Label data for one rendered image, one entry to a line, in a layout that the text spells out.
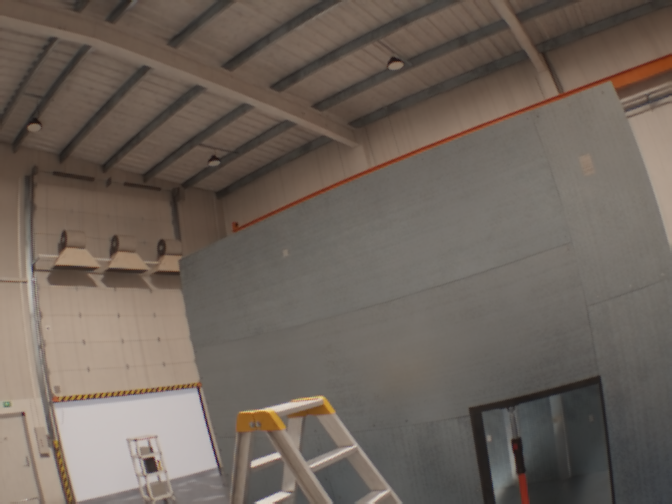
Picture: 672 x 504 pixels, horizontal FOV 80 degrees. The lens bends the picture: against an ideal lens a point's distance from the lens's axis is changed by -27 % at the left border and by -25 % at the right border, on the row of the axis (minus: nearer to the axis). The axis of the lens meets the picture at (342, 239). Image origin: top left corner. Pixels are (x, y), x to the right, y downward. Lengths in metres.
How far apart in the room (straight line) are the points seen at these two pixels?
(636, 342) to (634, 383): 0.16
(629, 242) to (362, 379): 1.31
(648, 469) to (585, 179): 1.18
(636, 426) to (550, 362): 0.48
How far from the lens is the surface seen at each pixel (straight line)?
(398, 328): 2.19
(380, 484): 1.95
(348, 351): 2.33
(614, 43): 11.52
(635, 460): 2.06
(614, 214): 1.93
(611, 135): 1.99
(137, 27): 8.86
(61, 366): 11.24
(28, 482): 10.98
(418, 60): 10.66
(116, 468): 11.95
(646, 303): 1.92
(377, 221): 2.25
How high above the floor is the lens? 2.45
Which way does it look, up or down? 13 degrees up
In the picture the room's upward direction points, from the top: 12 degrees counter-clockwise
